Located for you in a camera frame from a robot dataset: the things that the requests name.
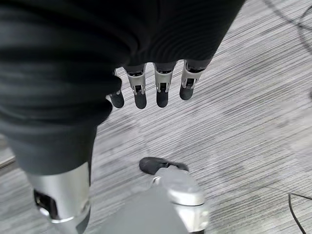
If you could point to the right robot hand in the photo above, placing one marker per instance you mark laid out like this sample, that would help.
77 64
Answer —
73 48

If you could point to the dark robot foot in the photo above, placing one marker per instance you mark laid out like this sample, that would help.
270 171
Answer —
158 164

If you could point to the silver robot leg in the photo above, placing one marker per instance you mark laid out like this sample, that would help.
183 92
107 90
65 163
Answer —
168 204

